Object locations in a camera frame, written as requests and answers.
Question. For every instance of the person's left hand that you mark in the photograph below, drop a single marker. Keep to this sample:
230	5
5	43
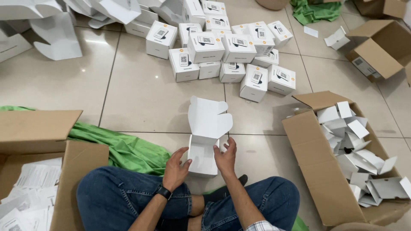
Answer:
173	170

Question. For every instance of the person's right hand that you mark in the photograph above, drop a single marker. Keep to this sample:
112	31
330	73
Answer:
227	160

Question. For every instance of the white cardboard box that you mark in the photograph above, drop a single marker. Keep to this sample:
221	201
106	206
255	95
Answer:
207	122

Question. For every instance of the black wristwatch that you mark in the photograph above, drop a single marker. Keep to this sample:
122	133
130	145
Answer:
163	192

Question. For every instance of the large green cloth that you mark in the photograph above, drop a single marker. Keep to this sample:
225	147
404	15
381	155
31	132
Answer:
128	150

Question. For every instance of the person's blue jeans legs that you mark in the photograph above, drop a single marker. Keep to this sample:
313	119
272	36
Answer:
122	199

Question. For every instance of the person's plaid shirt sleeve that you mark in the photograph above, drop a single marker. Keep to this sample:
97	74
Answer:
261	226

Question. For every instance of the brown carton with inserts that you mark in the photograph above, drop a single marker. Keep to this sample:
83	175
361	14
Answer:
318	166

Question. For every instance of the brown carton with leaflets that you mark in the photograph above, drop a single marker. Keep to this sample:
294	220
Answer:
80	166

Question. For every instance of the pile of closed white boxes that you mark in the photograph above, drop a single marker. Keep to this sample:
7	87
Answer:
237	48

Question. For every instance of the heap of white cardboard inserts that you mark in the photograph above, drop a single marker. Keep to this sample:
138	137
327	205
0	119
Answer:
356	150

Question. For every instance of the stack of printed paper leaflets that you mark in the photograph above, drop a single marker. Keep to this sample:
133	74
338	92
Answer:
30	195

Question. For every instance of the white paper slip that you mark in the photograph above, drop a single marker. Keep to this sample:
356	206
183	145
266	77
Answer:
310	31

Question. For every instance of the single white cardboard insert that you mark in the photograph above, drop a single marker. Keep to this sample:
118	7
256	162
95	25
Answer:
336	40

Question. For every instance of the round brown basket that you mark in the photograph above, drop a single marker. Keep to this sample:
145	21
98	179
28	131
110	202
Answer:
273	3

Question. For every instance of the crumpled green cloth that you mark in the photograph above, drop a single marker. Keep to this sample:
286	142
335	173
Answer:
314	11

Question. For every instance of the heap of unfolded white cartons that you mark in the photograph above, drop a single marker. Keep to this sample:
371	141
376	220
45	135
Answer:
54	35

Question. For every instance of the open brown carton with label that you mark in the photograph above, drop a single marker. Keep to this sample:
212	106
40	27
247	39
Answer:
382	48

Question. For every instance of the brown cardboard carton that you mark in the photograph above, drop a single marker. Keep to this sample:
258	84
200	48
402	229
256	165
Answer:
382	7

